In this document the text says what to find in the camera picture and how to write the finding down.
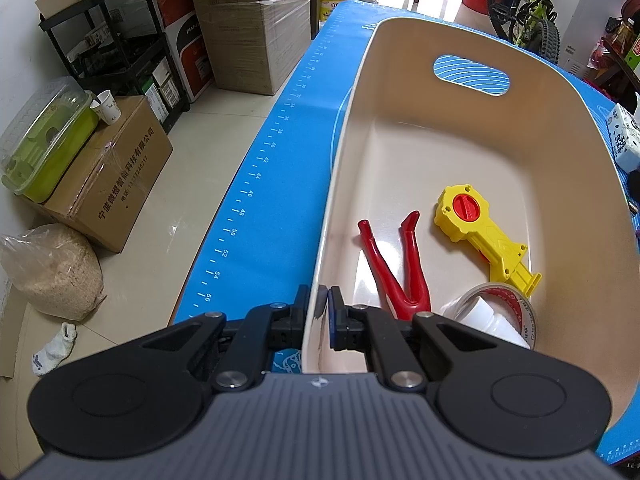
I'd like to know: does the white pill bottle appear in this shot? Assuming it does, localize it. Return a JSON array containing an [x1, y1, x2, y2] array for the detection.
[[449, 296, 530, 349]]

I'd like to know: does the yellow toy launcher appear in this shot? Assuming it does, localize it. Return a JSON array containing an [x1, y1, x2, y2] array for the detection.
[[434, 184, 542, 298]]

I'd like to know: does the white tape roll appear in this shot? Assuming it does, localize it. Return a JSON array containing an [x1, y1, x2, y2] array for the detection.
[[437, 282, 537, 349]]

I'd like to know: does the beige plastic storage bin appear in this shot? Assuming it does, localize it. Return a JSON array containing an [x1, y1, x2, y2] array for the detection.
[[312, 18, 639, 419]]

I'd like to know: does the blue silicone table mat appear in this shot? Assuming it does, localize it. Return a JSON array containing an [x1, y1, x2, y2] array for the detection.
[[176, 2, 639, 463]]

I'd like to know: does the floor cardboard box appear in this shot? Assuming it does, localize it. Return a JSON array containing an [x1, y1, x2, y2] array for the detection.
[[28, 96, 172, 254]]

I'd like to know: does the white sock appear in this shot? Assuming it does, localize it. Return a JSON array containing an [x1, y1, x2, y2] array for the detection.
[[32, 323, 77, 377]]

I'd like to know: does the bag of grain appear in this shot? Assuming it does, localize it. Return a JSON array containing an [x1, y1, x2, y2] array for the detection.
[[1, 223, 105, 322]]

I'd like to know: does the white paper cup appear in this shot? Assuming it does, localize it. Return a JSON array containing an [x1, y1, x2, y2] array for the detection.
[[90, 90, 122, 125]]

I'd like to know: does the green plastic lidded container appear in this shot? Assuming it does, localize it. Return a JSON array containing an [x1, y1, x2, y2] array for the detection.
[[1, 76, 99, 204]]

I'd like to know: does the large stacked cardboard box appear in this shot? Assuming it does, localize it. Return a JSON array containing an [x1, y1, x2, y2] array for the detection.
[[193, 0, 310, 96]]

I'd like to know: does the black metal shelf cart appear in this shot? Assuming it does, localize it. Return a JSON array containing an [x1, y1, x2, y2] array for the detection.
[[37, 0, 193, 131]]

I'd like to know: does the green black bicycle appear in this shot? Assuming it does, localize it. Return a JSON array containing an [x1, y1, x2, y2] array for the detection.
[[487, 0, 561, 64]]

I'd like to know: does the white chest freezer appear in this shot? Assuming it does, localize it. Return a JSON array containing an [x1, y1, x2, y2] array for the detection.
[[552, 0, 626, 77]]

